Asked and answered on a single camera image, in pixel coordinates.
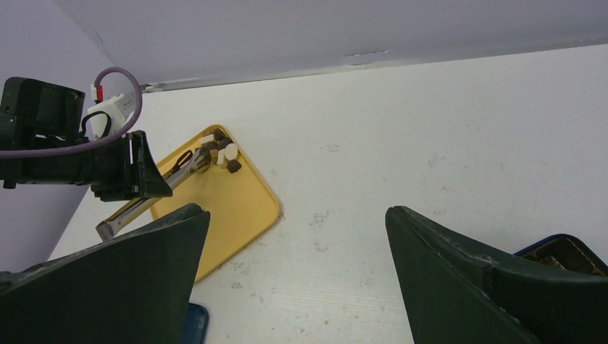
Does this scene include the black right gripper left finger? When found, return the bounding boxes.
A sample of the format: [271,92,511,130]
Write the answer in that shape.
[1,204,211,343]

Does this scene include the metal tweezers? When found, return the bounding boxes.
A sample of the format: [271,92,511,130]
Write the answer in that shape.
[95,147,212,242]

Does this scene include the blue chocolate box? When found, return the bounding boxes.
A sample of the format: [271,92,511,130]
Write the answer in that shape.
[514,234,607,277]

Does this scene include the blue box lid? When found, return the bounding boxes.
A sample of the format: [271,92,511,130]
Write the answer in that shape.
[179,302,209,344]

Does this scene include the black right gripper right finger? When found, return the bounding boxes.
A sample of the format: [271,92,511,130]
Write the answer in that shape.
[385,206,607,343]

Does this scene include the yellow tray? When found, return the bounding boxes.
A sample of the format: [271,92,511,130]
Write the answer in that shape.
[149,148,281,283]

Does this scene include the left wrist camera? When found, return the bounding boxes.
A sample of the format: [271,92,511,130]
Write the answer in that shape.
[82,92,136,140]

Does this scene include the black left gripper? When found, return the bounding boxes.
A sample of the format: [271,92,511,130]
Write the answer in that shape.
[1,77,173,200]

